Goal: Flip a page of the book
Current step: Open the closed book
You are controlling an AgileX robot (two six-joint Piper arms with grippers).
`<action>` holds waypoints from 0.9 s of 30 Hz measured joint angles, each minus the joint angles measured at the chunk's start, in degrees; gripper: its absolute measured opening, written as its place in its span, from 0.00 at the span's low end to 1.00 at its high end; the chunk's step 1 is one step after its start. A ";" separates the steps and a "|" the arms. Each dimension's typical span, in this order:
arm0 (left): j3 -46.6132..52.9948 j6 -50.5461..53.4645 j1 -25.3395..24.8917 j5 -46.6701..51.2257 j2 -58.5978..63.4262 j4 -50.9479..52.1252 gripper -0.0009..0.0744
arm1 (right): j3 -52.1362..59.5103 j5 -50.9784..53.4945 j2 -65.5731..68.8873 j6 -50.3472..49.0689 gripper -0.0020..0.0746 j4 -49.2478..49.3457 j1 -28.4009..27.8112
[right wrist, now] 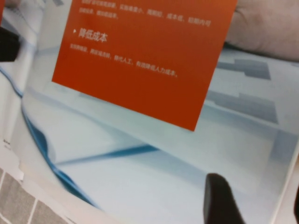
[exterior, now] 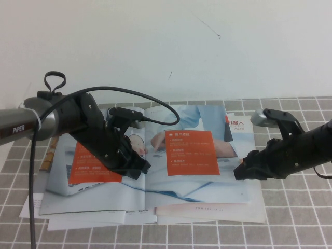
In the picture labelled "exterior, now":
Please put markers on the white zip tie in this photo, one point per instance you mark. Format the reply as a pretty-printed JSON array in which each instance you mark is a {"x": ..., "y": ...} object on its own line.
[{"x": 38, "y": 120}]

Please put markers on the white side ledge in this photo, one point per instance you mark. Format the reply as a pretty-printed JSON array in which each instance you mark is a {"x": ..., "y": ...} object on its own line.
[{"x": 3, "y": 155}]

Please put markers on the grey checked tablecloth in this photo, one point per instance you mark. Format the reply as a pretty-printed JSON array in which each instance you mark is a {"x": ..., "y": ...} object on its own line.
[{"x": 285, "y": 220}]

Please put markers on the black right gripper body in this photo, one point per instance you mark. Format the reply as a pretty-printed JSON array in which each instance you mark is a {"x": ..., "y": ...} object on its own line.
[{"x": 275, "y": 160}]

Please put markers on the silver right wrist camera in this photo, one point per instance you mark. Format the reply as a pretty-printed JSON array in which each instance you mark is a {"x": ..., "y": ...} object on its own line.
[{"x": 260, "y": 118}]

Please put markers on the magazine with orange panels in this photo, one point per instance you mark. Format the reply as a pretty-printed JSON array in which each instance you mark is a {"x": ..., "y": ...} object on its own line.
[{"x": 186, "y": 186}]

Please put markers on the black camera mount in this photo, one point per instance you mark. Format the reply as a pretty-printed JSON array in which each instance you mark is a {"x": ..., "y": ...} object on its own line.
[
  {"x": 282, "y": 116},
  {"x": 124, "y": 112}
]

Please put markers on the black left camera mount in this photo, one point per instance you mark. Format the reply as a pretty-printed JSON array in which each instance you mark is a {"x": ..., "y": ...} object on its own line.
[{"x": 124, "y": 112}]

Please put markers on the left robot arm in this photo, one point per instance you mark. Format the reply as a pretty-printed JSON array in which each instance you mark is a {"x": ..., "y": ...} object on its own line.
[{"x": 15, "y": 122}]

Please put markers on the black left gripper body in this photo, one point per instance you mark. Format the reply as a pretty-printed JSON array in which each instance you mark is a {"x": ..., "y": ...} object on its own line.
[{"x": 111, "y": 147}]

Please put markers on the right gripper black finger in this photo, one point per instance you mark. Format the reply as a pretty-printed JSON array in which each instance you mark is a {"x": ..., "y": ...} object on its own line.
[
  {"x": 243, "y": 174},
  {"x": 250, "y": 159}
]

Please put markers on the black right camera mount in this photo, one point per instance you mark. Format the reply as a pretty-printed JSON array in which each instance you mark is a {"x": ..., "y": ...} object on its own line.
[{"x": 282, "y": 116}]

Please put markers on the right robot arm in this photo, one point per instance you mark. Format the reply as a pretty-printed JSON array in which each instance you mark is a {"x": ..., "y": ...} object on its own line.
[{"x": 316, "y": 147}]

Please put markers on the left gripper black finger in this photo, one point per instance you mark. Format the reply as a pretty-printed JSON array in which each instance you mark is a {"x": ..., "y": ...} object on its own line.
[
  {"x": 141, "y": 163},
  {"x": 132, "y": 173}
]

